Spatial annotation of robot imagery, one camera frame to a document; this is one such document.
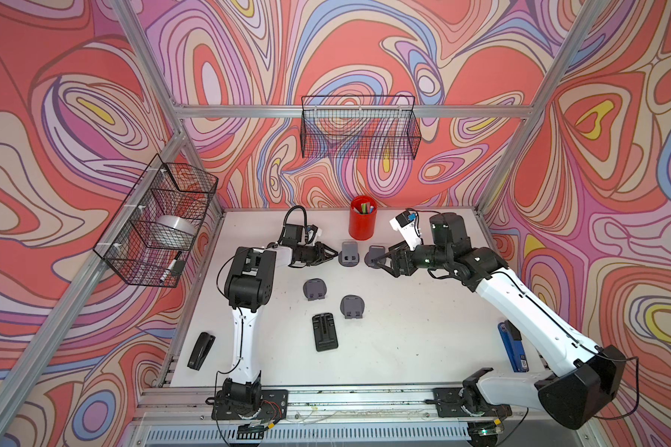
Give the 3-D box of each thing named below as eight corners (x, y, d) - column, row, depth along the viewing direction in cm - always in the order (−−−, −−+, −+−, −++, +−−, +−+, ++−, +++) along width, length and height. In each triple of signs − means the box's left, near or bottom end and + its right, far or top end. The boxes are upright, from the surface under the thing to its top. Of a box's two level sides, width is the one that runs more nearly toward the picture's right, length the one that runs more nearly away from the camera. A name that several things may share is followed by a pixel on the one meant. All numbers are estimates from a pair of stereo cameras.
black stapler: (189, 369, 82) (182, 365, 78) (204, 336, 88) (199, 331, 84) (200, 371, 81) (194, 367, 78) (215, 338, 88) (210, 333, 84)
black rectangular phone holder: (316, 352, 84) (315, 349, 82) (312, 318, 91) (311, 315, 89) (338, 348, 85) (338, 345, 83) (332, 315, 92) (332, 311, 90)
